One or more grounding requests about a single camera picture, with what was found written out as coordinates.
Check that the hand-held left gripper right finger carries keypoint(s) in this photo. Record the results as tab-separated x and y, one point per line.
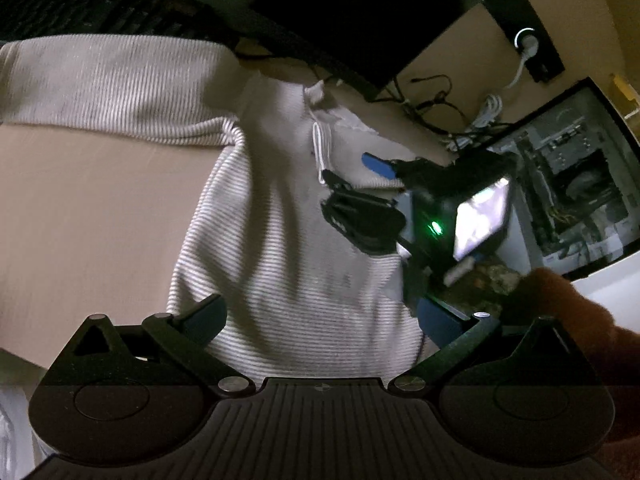
440	324

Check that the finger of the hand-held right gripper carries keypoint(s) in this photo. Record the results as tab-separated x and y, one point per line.
365	220
377	165

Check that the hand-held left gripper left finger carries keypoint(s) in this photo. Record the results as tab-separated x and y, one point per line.
205	319

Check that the striped white shirt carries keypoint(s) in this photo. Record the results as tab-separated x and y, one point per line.
300	240

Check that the person's right forearm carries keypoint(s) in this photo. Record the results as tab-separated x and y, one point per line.
600	360

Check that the white computer case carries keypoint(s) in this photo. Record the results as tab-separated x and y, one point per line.
575	170

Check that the black computer monitor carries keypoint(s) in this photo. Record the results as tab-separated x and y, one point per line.
375	10

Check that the black keyboard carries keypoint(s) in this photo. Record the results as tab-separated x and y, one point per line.
100	5

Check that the black wall power strip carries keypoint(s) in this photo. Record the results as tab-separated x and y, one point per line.
510	10

